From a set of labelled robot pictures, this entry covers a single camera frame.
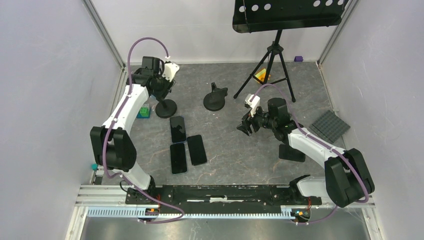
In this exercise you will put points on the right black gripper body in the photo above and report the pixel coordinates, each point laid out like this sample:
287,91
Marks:
259,120

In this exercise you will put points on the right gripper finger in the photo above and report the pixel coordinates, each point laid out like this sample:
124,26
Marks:
243,127
248,129

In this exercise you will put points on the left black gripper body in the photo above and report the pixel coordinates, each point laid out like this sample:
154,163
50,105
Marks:
164,86

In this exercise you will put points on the black round-base phone stand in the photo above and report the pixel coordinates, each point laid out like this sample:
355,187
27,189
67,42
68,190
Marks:
215,100

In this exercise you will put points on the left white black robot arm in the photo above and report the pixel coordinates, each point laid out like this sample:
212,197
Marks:
111,143

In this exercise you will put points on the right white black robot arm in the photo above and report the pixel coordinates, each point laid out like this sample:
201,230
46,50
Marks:
346,179

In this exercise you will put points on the black square-base phone holder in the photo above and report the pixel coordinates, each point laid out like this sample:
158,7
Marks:
286,152

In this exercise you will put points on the black music stand tripod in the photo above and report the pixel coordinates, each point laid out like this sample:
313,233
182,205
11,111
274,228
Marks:
251,16

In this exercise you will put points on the green white blue blocks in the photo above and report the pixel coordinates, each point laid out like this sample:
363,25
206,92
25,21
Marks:
144,112

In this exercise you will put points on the blue-edged black smartphone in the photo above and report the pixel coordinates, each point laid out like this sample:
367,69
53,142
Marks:
178,129

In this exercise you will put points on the orange yellow block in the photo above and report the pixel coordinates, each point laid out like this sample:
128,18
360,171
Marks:
259,76

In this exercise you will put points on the middle black smartphone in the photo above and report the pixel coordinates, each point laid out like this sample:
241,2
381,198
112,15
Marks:
196,150

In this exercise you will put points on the grey studded baseplate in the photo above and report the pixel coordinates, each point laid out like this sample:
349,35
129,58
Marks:
329,127

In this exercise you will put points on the lower left black smartphone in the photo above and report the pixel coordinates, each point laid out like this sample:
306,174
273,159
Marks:
178,159

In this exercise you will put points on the purple block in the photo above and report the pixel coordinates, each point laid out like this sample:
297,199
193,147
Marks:
298,58

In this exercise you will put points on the teal clip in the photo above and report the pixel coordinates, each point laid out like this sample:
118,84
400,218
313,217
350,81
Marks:
94,167

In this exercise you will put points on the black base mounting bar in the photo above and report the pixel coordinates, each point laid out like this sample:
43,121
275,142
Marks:
228,199

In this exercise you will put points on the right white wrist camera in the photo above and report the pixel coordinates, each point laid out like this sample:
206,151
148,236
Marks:
253,102

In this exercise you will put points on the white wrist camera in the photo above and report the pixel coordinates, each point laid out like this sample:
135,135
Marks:
253,102
170,69

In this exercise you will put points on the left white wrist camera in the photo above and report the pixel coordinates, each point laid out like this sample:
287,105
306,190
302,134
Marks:
170,69

